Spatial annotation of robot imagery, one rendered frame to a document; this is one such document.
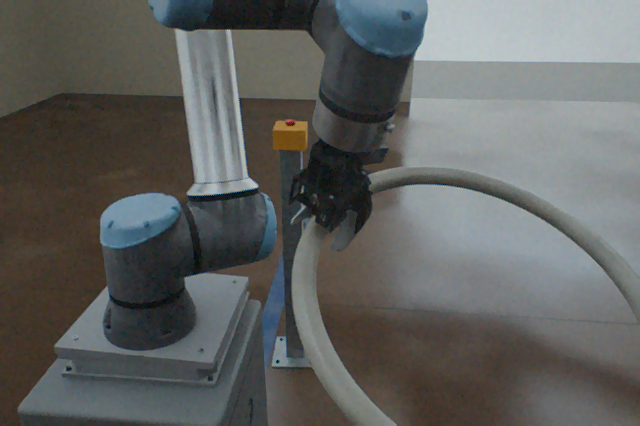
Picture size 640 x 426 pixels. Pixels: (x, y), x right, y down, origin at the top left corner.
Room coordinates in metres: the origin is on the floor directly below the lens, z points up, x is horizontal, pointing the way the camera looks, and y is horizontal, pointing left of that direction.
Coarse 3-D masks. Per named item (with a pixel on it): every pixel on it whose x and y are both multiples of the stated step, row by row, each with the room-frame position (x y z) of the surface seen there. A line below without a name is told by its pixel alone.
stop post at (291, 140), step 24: (288, 144) 1.77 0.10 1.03; (288, 168) 1.79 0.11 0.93; (288, 192) 1.79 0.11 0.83; (288, 216) 1.79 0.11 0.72; (288, 240) 1.79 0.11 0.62; (288, 264) 1.79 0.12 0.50; (288, 288) 1.79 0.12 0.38; (288, 312) 1.79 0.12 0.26; (288, 336) 1.79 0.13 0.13; (288, 360) 1.76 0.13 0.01
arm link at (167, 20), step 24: (168, 0) 0.53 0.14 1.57; (192, 0) 0.53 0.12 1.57; (216, 0) 0.54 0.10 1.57; (240, 0) 0.55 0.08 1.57; (264, 0) 0.56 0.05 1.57; (168, 24) 0.55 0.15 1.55; (192, 24) 0.55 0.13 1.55; (216, 24) 0.56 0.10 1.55; (240, 24) 0.57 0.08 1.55; (264, 24) 0.58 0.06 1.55
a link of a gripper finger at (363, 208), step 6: (366, 192) 0.62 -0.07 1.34; (372, 192) 0.61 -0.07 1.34; (366, 198) 0.61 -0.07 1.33; (360, 204) 0.61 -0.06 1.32; (366, 204) 0.61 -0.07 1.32; (354, 210) 0.62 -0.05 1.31; (360, 210) 0.61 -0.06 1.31; (366, 210) 0.61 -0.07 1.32; (360, 216) 0.62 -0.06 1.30; (366, 216) 0.61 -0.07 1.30; (360, 222) 0.62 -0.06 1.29; (360, 228) 0.63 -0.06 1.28
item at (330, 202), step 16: (320, 144) 0.56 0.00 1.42; (320, 160) 0.55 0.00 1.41; (336, 160) 0.54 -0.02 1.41; (352, 160) 0.59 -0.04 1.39; (304, 176) 0.59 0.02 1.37; (320, 176) 0.56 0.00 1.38; (336, 176) 0.56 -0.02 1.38; (352, 176) 0.60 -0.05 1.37; (368, 176) 0.61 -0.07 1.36; (304, 192) 0.59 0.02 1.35; (320, 192) 0.56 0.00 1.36; (336, 192) 0.57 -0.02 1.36; (352, 192) 0.57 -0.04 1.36; (320, 208) 0.57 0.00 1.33; (336, 208) 0.55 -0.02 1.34; (320, 224) 0.58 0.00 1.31; (336, 224) 0.57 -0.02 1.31
